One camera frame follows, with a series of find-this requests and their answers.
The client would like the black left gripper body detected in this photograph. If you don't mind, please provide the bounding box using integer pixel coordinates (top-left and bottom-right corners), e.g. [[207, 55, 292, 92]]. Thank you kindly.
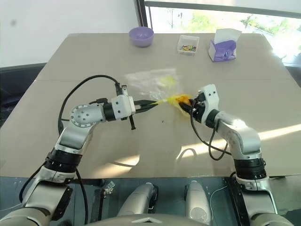
[[119, 84, 142, 131]]

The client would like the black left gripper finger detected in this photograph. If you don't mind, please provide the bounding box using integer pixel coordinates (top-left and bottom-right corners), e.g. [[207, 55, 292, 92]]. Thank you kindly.
[[135, 105, 154, 113], [135, 99, 158, 106]]

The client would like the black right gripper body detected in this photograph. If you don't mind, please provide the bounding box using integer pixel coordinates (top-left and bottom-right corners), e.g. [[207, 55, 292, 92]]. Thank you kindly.
[[190, 92, 208, 123]]

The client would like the yellow pineapple bun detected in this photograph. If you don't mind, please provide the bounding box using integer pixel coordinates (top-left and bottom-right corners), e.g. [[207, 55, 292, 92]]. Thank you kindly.
[[174, 93, 192, 105]]

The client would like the clear yellow-zip plastic bag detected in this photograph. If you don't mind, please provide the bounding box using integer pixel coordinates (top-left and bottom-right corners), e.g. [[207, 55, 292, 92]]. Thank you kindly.
[[124, 68, 193, 118]]

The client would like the clear box of coloured bits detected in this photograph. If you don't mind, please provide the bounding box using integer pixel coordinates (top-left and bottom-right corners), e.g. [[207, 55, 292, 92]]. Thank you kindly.
[[177, 35, 200, 57]]

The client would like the purple tissue box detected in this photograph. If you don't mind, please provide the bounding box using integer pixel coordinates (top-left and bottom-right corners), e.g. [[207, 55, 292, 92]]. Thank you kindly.
[[207, 28, 242, 63]]

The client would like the purple plastic bowl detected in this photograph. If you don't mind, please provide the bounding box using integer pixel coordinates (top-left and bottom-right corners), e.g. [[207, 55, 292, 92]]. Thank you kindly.
[[128, 26, 155, 48]]

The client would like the small clear clip under table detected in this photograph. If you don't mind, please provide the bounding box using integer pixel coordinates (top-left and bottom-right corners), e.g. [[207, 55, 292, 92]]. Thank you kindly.
[[102, 180, 116, 196]]

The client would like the silver right robot leg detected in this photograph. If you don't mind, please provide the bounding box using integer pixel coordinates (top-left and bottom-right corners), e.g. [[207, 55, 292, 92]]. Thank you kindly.
[[184, 180, 213, 225]]

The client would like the silver robot leg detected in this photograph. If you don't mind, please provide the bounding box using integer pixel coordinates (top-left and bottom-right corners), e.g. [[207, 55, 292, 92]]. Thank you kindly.
[[184, 180, 213, 225], [117, 183, 158, 216]]

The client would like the silver left robot leg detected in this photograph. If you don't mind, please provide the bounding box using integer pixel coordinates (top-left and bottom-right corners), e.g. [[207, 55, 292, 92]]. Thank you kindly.
[[117, 183, 158, 216]]

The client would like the grey robot torso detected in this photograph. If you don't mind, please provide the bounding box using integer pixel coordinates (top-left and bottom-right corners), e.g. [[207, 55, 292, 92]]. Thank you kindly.
[[82, 213, 212, 226]]

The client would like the dark low ledge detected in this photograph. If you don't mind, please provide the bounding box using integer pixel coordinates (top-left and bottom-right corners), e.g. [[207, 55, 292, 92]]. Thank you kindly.
[[0, 62, 48, 108]]

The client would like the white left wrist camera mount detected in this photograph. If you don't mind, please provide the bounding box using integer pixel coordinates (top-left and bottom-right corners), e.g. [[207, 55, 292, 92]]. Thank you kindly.
[[111, 94, 136, 121]]

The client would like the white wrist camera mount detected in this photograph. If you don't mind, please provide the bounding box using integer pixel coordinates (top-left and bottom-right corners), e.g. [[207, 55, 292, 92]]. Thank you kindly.
[[111, 94, 136, 121], [198, 84, 219, 126]]

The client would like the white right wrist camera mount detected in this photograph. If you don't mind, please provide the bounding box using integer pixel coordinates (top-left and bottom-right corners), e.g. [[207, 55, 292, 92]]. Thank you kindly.
[[198, 84, 219, 126]]

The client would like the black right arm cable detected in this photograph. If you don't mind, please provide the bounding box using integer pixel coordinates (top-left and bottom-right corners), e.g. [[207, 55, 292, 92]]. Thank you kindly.
[[190, 110, 232, 161]]

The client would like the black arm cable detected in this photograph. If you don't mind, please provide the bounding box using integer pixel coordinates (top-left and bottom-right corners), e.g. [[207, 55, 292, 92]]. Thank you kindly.
[[57, 74, 121, 132], [190, 110, 232, 161]]

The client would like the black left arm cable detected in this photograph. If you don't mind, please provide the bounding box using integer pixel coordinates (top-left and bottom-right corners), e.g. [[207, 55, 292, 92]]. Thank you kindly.
[[57, 74, 121, 132]]

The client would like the white floor cable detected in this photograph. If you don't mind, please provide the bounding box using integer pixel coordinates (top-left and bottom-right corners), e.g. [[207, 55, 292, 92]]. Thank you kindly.
[[210, 185, 229, 222]]

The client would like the dark window frame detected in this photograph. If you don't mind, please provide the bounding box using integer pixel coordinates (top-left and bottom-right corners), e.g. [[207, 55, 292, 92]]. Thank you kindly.
[[135, 0, 301, 29]]

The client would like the black table frame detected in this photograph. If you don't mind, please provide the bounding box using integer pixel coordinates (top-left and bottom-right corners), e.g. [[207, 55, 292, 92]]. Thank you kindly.
[[93, 176, 249, 226]]

